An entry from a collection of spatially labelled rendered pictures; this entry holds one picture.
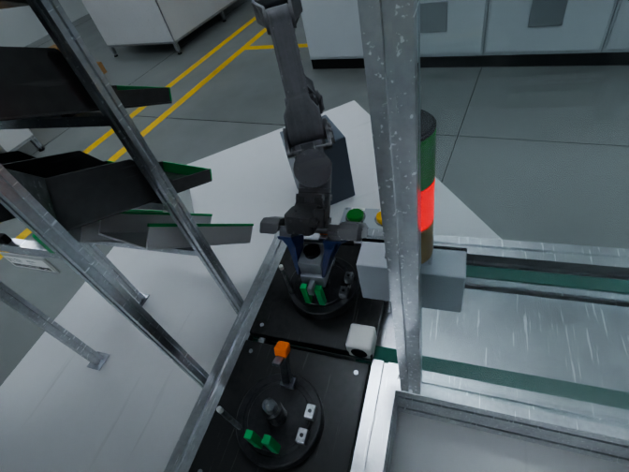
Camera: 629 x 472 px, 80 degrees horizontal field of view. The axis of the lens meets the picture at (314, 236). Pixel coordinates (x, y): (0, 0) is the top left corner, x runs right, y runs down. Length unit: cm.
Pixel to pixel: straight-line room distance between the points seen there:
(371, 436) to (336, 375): 11
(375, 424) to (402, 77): 53
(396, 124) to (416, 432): 58
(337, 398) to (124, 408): 49
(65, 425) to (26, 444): 8
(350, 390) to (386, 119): 49
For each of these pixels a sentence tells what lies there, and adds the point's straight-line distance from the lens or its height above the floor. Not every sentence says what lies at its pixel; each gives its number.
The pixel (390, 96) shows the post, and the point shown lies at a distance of 27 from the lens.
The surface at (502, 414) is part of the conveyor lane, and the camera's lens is 67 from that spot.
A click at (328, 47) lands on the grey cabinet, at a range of 400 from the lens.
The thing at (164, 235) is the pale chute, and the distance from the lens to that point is 69.
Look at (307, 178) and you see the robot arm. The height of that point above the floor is 125.
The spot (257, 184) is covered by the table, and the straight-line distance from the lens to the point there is 126.
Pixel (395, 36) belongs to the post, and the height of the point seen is 150.
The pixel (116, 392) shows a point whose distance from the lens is 99.
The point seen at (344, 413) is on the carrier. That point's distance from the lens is 65.
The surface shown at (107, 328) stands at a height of 86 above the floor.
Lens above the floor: 158
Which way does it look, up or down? 45 degrees down
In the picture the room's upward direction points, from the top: 17 degrees counter-clockwise
